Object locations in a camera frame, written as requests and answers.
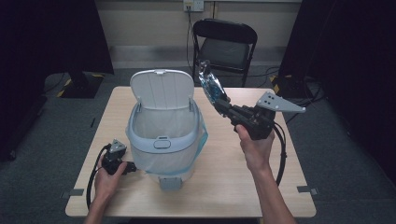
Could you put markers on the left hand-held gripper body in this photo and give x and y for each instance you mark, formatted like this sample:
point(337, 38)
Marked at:
point(113, 160)

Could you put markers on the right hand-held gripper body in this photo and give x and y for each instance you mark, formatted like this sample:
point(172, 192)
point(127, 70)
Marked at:
point(252, 119)

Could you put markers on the silver foil snack packet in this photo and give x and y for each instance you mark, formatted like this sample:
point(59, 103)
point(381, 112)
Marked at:
point(211, 85)

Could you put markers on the white pedal trash bin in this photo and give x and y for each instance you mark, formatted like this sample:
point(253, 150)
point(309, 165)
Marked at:
point(162, 144)

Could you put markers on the person's left hand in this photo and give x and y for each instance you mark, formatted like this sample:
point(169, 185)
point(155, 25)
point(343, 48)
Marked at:
point(106, 183)

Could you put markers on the person's right hand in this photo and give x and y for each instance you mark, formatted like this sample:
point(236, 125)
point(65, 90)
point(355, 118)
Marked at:
point(257, 152)

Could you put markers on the black stand base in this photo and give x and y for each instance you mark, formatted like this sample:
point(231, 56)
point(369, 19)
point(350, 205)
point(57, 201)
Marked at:
point(289, 87)
point(82, 87)

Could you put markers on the grey tape strip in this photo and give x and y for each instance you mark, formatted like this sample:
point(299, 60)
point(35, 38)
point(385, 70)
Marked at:
point(307, 189)
point(73, 193)

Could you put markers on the black folding chair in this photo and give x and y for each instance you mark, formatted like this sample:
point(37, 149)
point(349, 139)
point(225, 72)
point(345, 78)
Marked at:
point(224, 46)

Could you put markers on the black curtain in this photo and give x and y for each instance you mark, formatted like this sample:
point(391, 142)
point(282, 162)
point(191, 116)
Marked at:
point(348, 46)
point(46, 34)

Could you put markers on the white wall socket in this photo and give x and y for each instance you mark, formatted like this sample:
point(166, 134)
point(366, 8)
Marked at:
point(193, 5)

